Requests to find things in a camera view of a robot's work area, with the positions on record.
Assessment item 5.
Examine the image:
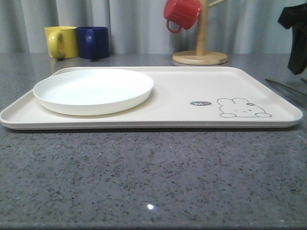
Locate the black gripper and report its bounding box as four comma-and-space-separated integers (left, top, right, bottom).
278, 6, 307, 75

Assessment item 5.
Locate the silver metal chopstick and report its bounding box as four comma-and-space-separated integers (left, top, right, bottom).
265, 79, 307, 101

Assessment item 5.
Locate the white round plate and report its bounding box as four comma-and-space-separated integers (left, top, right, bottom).
33, 69, 154, 116

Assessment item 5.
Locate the wooden mug tree stand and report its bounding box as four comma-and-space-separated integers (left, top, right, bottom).
172, 0, 228, 66

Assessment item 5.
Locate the red ribbed mug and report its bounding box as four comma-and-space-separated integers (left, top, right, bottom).
164, 0, 201, 34

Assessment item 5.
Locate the beige rabbit print tray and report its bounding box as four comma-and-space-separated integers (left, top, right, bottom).
0, 67, 303, 130

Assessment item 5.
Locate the dark blue mug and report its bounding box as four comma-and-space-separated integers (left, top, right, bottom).
76, 26, 110, 59

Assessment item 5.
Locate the yellow mug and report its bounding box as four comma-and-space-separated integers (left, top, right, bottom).
45, 26, 79, 59

